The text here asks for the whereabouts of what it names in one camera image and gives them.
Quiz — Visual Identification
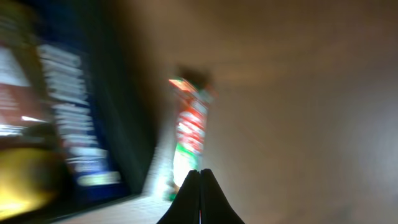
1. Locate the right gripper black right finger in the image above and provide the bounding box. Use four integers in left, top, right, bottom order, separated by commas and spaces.
200, 169, 244, 224

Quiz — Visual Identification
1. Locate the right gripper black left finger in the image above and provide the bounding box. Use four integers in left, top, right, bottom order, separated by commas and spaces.
157, 170, 200, 224

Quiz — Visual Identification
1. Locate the blue Oreo pack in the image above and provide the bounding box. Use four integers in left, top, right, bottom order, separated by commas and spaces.
37, 44, 129, 202

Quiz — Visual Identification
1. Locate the red KitKat bar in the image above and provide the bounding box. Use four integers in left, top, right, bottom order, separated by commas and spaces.
167, 78, 216, 201

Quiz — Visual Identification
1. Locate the yellow plastic bottle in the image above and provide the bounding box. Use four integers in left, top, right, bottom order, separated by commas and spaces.
1, 147, 65, 220

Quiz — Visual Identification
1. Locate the black cardboard box with lid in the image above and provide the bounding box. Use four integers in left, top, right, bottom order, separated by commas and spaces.
1, 1, 156, 223

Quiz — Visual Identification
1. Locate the brown chocolate box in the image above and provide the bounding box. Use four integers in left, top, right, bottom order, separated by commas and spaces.
1, 16, 49, 136

